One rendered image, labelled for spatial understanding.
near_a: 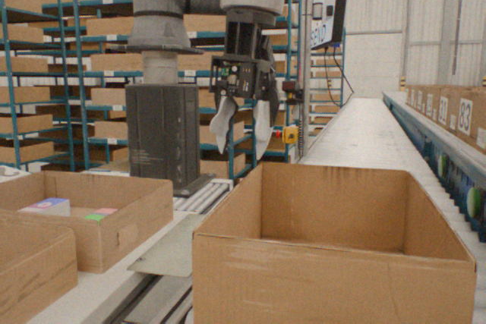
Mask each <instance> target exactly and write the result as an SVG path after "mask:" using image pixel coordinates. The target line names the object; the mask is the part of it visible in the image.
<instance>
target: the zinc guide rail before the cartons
mask: <svg viewBox="0 0 486 324"><path fill-rule="evenodd" d="M381 92H382V93H384V94H385V95H386V96H388V97H389V98H390V99H391V100H393V101H394V102H395V103H397V104H398V105H399V106H401V107H402V108H403V109H405V110H406V111H407V112H408V113H409V114H410V115H411V116H413V117H414V118H415V119H416V120H418V121H419V122H420V123H421V124H423V125H424V126H425V127H426V128H427V129H428V130H430V131H431V132H432V133H433V134H435V135H436V137H439V138H440V139H441V140H442V141H443V142H444V143H446V144H447V145H448V146H449V147H451V148H452V149H453V150H455V151H456V152H457V153H458V154H460V155H461V157H463V158H464V159H465V160H466V161H468V162H469V163H470V164H471V165H473V166H474V167H475V168H477V169H478V170H479V171H480V172H481V173H482V174H483V175H485V176H486V156H485V155H483V154H482V153H480V152H479V151H477V150H476V149H474V148H473V147H471V146H470V145H468V144H467V143H465V142H463V141H462V140H460V139H459V138H458V137H454V136H453V135H452V134H450V133H448V132H447V131H445V130H444V129H443V128H441V127H439V126H438V125H437V124H435V123H434V122H433V121H431V120H429V119H428V118H426V117H425V116H423V115H422V114H420V113H419V112H417V111H416V110H414V109H412V108H411V107H409V106H408V105H406V104H405V103H404V102H400V101H399V100H398V99H396V98H394V97H393V96H391V95H390V94H389V93H387V92H385V91H381Z"/></svg>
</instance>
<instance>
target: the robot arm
mask: <svg viewBox="0 0 486 324"><path fill-rule="evenodd" d="M284 1H285V0H133V9H134V22H133V25H132V28H131V32H130V36H129V39H128V45H180V46H185V47H189V48H190V47H191V41H190V40H189V37H188V33H187V31H186V29H185V25H184V14H201V15H221V16H226V36H225V45H224V53H223V55H222V56H221V55H211V65H210V82H209V91H208V93H214V102H215V106H216V115H215V117H214V118H213V119H212V121H211V122H210V132H211V133H213V134H215V135H216V142H217V145H218V147H219V151H220V153H221V154H224V153H225V151H226V148H227V146H228V145H229V133H230V132H231V130H232V119H233V117H234V116H235V114H237V111H238V104H237V103H236V101H235V99H234V98H233V96H234V97H236V98H243V99H252V100H258V103H257V105H256V106H255V107H254V108H253V116H254V119H255V120H256V122H257V123H256V126H255V135H256V138H257V143H256V146H255V152H256V160H260V158H261V156H262V155H263V153H264V151H265V149H266V148H267V144H268V142H269V139H270V136H271V134H272V131H273V127H274V124H275V122H276V117H277V115H278V112H279V107H280V94H279V89H278V85H277V84H278V80H275V79H276V73H277V69H276V63H275V59H274V56H273V50H272V46H271V42H270V37H269V36H268V35H265V34H262V30H263V28H272V27H275V22H276V17H277V16H280V15H281V14H282V13H283V6H284ZM213 66H216V75H215V84H214V85H212V82H213ZM219 68H222V70H221V80H218V73H219Z"/></svg>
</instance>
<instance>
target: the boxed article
mask: <svg viewBox="0 0 486 324"><path fill-rule="evenodd" d="M18 212H30V213H36V214H39V213H43V214H50V215H63V216H70V215H71V213H70V203H69V200H64V199H56V198H49V199H47V200H44V201H41V202H39V203H36V204H33V205H31V206H28V207H26V208H23V209H20V210H18Z"/></svg>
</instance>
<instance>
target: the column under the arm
mask: <svg viewBox="0 0 486 324"><path fill-rule="evenodd" d="M198 86H199V85H197V84H185V83H138V84H127V85H125V87H127V88H125V105H126V120H127V127H128V130H127V135H128V164H129V177H139V178H155V179H164V180H171V181H172V184H173V197H182V198H189V197H190V196H192V195H193V194H194V193H196V192H197V191H199V190H200V189H202V188H203V187H204V186H206V185H207V184H208V183H209V182H210V181H212V180H213V179H214V178H215V177H216V174H212V172H208V174H207V173H200V109H199V87H198Z"/></svg>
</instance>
